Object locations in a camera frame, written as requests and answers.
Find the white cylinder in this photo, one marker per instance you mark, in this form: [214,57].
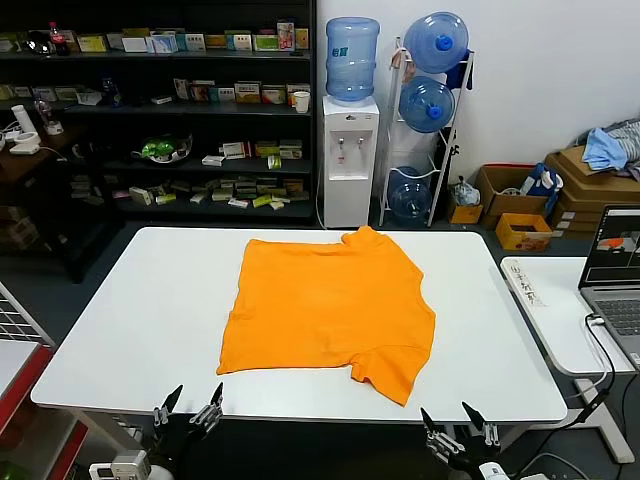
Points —
[22,117]

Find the tall pink medicine box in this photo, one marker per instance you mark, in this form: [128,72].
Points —
[286,36]

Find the open brown cardboard box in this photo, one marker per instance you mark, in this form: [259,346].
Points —
[500,200]

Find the flat white medicine box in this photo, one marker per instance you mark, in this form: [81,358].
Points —
[161,99]
[214,160]

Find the white paper cup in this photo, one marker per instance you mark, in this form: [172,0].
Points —
[301,102]

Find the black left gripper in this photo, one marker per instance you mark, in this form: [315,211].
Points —
[177,442]

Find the grey laptop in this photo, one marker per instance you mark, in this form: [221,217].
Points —
[620,310]

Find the small tan cardboard box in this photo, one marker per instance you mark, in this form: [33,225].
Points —
[467,215]

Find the blue and white bag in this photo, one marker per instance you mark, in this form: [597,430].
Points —
[542,177]

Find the pale green medicine box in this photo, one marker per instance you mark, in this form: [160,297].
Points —
[11,43]
[43,93]
[65,93]

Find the clear bottle on stand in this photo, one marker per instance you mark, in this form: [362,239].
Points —
[47,115]

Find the flat brown cardboard box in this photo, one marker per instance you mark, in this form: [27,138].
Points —
[575,167]
[590,200]
[580,221]

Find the grey striped cloth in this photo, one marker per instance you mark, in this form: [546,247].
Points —
[627,132]

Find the blue plastic bottle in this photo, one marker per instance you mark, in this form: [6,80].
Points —
[111,92]

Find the light blue cloth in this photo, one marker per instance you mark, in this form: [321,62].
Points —
[605,150]

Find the yellow cardboard box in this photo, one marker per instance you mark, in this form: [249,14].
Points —
[520,242]

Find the crumpled plastic bag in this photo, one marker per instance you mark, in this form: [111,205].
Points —
[465,192]

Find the black glossy helmet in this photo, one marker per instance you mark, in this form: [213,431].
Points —
[37,42]

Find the upright blue water jug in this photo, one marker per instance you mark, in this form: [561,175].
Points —
[352,65]

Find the white water dispenser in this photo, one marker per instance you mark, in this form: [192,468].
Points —
[350,200]

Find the orange t-shirt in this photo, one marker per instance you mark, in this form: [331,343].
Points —
[325,310]

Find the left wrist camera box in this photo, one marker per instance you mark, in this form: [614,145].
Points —
[125,465]

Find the white orange medicine box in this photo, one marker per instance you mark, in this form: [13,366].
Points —
[273,95]

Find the white side table frame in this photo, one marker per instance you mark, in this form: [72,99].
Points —
[602,420]

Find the small green medicine box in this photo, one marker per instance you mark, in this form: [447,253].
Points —
[274,161]
[165,199]
[262,201]

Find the teal white medicine box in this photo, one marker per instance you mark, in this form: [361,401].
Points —
[225,94]
[196,42]

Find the dark blue hanging cloth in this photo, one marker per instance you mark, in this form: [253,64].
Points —
[456,77]

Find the yellow green medicine box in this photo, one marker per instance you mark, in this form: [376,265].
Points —
[92,43]
[267,149]

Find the cola bottle red label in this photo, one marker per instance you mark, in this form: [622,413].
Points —
[56,40]

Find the white red medicine box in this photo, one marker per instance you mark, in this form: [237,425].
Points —
[235,150]
[239,202]

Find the orange picture medicine box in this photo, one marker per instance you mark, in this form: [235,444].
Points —
[203,92]

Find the green and white bowl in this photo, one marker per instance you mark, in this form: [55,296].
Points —
[160,150]

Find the black shelving unit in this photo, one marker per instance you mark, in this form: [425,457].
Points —
[313,150]

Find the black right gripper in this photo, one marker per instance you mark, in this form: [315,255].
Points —
[472,452]

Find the dark brown wooden desk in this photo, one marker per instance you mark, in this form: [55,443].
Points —
[20,165]

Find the white round base device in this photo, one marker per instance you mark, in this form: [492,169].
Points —
[24,143]

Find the white metal jug rack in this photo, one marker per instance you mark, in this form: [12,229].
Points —
[436,200]

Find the red and white cabinet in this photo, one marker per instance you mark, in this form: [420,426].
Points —
[25,372]

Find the light blue medicine box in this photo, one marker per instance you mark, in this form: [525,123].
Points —
[162,44]

